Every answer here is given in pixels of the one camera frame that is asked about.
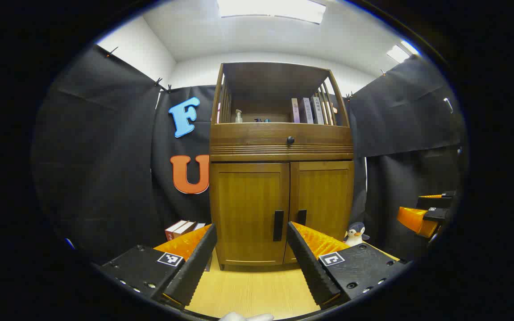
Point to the brown book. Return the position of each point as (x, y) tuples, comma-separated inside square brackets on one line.
[(186, 227)]

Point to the small ceiling light panel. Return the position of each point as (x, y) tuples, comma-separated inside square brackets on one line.
[(400, 52)]

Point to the penguin plush toy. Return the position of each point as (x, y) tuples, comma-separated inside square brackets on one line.
[(356, 234)]

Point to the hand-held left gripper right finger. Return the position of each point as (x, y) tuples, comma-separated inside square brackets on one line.
[(310, 267)]

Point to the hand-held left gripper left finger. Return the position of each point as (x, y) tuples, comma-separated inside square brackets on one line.
[(194, 267)]

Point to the wooden cabinet door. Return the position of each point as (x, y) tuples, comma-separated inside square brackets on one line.
[(248, 209), (324, 196)]

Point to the blue book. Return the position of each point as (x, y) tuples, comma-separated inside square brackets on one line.
[(200, 226)]

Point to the clear pump bottle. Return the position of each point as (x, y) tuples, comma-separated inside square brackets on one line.
[(238, 117)]

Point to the wooden double-door shoe cabinet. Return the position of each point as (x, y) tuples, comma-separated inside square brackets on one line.
[(279, 80)]

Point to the red book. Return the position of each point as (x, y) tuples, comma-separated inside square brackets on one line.
[(172, 231)]

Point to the grey book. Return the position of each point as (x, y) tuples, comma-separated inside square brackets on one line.
[(317, 110), (307, 111)]

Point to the black backdrop cloth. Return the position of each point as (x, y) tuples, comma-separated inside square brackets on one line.
[(105, 156)]

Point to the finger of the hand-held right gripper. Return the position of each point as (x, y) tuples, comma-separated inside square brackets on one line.
[(417, 220), (437, 201)]

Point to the wooden drawer with black knob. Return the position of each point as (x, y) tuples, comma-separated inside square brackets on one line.
[(257, 136)]

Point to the small blue item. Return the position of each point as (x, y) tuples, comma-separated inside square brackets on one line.
[(261, 120)]

